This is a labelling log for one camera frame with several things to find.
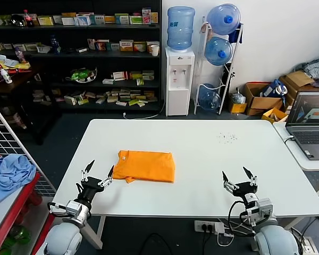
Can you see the grey laptop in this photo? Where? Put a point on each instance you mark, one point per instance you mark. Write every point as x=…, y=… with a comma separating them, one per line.
x=311, y=138

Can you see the black shelf unit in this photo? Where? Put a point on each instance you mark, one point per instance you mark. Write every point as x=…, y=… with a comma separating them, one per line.
x=101, y=61

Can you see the white plug adapter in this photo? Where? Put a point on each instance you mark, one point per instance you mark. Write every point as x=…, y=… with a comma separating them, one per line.
x=223, y=229

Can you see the pink drink bottle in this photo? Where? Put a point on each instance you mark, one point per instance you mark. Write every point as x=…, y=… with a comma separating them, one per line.
x=20, y=55

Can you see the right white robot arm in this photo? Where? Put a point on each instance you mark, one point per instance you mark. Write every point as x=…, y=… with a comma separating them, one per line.
x=276, y=239

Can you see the blue white medicine box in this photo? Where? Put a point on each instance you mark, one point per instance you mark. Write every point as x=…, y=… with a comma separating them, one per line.
x=82, y=20

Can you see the blue drink bottle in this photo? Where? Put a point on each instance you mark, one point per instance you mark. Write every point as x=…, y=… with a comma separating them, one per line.
x=55, y=45

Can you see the white plastic bottle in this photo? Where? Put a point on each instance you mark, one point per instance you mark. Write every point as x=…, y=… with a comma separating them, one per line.
x=6, y=77

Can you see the red white cart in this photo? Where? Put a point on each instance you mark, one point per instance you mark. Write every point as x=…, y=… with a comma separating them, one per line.
x=16, y=206

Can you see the white water dispenser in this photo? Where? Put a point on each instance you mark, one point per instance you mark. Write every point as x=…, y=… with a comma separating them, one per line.
x=178, y=93

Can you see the white paper cup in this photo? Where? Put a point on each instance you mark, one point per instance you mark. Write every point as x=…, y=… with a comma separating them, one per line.
x=154, y=50

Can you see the large cardboard box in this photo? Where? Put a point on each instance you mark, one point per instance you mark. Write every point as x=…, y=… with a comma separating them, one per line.
x=297, y=80

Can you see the dark wooden table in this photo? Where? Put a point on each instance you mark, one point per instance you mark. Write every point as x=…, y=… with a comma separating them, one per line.
x=21, y=83

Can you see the black shiny helmet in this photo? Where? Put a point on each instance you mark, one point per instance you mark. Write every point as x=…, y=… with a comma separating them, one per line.
x=17, y=20

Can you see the dark blue cloth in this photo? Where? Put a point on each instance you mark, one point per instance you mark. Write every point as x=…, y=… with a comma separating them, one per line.
x=236, y=36

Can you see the yellow green medicine box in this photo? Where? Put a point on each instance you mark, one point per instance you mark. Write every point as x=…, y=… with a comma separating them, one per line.
x=45, y=20

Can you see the cola bottle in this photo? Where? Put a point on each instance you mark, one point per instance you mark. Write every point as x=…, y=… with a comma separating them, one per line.
x=29, y=19

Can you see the green plastic bottle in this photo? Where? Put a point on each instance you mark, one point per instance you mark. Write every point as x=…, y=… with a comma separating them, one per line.
x=20, y=234

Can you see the grey plastic bag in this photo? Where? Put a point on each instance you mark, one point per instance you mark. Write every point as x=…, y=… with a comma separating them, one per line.
x=238, y=97

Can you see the open cardboard box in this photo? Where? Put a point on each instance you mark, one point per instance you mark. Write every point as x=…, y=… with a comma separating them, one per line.
x=263, y=104

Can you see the yellow white medicine box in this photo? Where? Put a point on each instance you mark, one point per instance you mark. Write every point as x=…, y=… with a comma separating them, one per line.
x=126, y=45

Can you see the grey blue clothes pile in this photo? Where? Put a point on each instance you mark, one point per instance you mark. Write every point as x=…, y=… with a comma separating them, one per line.
x=317, y=69

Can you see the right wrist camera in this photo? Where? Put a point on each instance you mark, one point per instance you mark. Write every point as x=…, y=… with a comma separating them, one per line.
x=264, y=208

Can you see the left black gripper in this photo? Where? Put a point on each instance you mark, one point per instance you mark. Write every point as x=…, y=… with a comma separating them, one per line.
x=90, y=188

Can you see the white power strip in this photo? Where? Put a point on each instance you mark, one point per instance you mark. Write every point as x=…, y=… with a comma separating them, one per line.
x=204, y=226

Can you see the small white side table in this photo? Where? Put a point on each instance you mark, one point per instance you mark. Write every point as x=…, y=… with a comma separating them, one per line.
x=295, y=156

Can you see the blue water jug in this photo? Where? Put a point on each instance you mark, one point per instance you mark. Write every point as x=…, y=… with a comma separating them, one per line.
x=218, y=51
x=209, y=98
x=223, y=19

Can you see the small yellow box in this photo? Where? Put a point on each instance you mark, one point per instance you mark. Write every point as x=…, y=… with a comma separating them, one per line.
x=238, y=108

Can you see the orange t-shirt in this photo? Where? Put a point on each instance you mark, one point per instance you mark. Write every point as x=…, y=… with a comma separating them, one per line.
x=146, y=166

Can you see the white jug rack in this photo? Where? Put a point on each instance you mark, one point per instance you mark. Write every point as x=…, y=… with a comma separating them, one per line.
x=235, y=64

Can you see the grey floor power strip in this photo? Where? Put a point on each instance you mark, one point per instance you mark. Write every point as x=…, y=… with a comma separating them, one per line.
x=309, y=245

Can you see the white work table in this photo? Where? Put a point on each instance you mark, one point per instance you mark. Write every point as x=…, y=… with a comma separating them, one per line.
x=202, y=159

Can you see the yellow cardboard box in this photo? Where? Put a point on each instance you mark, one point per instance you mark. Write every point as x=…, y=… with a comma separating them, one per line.
x=273, y=115

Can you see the upright blue water bottle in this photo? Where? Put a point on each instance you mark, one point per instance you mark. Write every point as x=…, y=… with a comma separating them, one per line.
x=180, y=29

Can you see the red white flat box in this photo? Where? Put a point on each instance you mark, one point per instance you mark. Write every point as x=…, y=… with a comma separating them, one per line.
x=119, y=76

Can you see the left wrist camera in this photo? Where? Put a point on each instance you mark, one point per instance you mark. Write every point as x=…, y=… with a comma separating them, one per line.
x=73, y=207

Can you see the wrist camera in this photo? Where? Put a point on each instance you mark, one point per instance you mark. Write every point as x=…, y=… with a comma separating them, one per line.
x=73, y=207
x=264, y=208

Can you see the light blue garment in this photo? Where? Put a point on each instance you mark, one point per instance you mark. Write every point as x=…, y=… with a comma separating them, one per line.
x=8, y=175

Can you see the blue bag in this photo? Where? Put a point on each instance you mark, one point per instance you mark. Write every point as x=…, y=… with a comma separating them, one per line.
x=273, y=89

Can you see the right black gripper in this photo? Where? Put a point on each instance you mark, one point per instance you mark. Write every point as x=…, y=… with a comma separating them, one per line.
x=246, y=188

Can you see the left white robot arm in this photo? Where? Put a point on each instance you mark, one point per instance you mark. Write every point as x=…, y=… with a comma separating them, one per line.
x=63, y=239

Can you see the pink white medicine box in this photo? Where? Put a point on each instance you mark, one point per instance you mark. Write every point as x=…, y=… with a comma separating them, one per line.
x=146, y=16

